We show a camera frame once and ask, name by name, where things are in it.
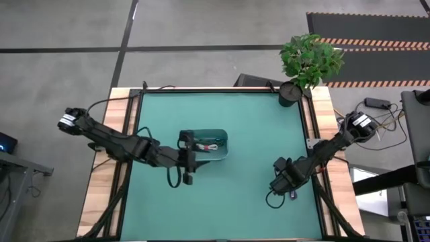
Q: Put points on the teal plastic bin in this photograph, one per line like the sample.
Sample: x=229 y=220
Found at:
x=218 y=155

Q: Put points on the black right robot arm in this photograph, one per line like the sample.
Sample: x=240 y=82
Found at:
x=332 y=144

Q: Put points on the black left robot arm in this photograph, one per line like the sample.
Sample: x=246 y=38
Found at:
x=111 y=141

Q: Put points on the black plant pot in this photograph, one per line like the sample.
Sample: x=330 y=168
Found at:
x=289 y=94

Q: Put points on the grey equipment cart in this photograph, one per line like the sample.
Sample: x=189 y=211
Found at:
x=416 y=134

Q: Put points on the black table frame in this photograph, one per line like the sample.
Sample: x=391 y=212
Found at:
x=126 y=208

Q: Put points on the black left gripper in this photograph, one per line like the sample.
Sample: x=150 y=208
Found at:
x=188 y=154

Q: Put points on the black metal beam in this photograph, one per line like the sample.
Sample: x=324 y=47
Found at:
x=383 y=181

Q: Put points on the black device with blue light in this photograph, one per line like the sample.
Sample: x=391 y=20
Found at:
x=8 y=142

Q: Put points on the grey metal desk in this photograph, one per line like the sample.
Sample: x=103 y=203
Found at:
x=20 y=163

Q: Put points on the black flat screen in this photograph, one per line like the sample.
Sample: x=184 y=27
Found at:
x=255 y=81

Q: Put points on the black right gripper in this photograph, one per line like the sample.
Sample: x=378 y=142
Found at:
x=287 y=176

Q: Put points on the green leafy plant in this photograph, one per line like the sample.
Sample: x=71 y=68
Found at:
x=309 y=60

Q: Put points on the white floor panel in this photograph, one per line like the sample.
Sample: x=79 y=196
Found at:
x=373 y=203

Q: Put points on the black hazard-striped floor mat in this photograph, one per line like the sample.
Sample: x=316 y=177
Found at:
x=369 y=28
x=379 y=67

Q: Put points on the green table mat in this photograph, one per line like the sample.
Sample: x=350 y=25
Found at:
x=218 y=211

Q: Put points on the black power adapter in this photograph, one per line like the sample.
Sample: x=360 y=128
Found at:
x=378 y=103

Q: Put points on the colourful keyboard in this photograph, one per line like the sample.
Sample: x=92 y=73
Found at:
x=421 y=228

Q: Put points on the small grey metal bracket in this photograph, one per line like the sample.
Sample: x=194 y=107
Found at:
x=311 y=143

